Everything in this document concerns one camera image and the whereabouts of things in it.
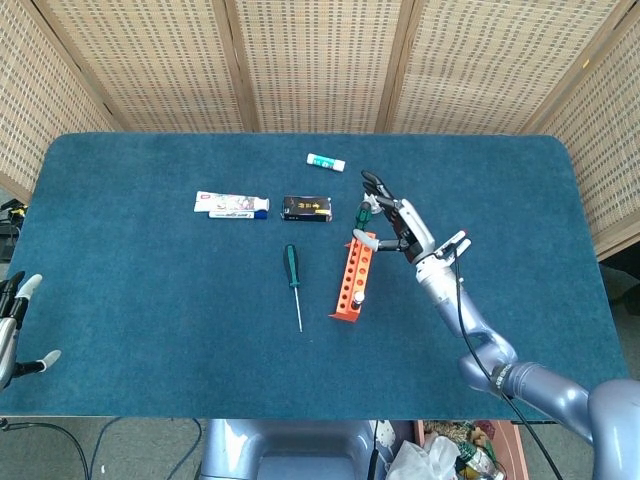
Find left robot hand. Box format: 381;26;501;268
0;271;62;391

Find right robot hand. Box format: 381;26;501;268
352;170;436;264

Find short green black screwdriver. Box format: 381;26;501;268
353;200;375;235

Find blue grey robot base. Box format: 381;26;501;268
197;418;396;480

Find red cap whiteboard marker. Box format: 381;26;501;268
434;229;469;256

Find black cap whiteboard marker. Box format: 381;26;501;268
442;238;472;259

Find orange tube rack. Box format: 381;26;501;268
328;231;378;325

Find black rectangular box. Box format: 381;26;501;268
281;195;334;223

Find white green glue stick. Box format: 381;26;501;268
306;152;347;172

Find long green black screwdriver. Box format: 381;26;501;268
283;243;304;333

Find blue table cloth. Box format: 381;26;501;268
4;132;634;421

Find white toothpaste tube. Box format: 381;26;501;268
193;190;271;214

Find wicker folding screen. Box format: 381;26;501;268
0;0;640;261

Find white plastic bag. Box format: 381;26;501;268
387;432;461;480

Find pink box with clutter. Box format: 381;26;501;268
414;419;530;480

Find black device with cables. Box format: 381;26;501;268
0;198;29;261

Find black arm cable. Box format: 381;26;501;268
452;247;564;480

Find black floor cables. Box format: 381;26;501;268
0;417;204;480

